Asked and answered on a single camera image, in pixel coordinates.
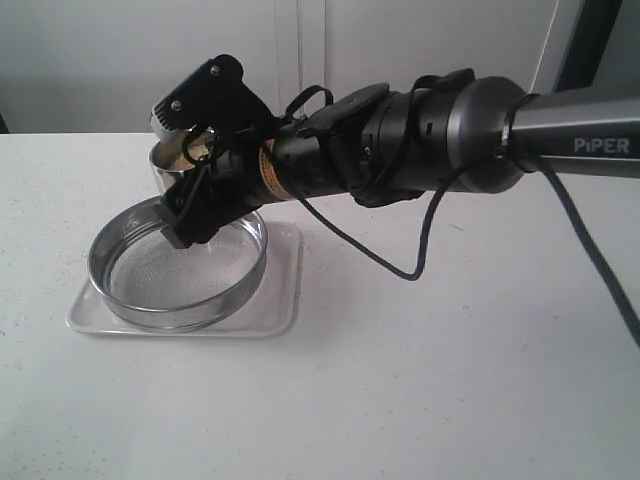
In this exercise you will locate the beige sand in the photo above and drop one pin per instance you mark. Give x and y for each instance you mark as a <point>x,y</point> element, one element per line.
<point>196,152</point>

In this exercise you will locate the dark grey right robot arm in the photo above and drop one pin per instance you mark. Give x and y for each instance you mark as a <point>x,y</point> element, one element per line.
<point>380,146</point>

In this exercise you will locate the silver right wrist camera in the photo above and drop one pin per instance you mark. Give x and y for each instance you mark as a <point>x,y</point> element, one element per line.
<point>162,131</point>

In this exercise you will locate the white rectangular plastic tray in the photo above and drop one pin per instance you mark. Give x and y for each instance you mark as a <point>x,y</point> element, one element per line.
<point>269,312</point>

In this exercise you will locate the stainless steel cup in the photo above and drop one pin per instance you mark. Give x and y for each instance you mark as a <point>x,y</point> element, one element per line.
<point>168,163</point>

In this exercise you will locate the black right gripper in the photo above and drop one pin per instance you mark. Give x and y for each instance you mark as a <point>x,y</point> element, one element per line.
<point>208,197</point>

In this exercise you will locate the round steel mesh sieve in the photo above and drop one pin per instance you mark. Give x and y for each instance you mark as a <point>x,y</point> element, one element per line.
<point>149,283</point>

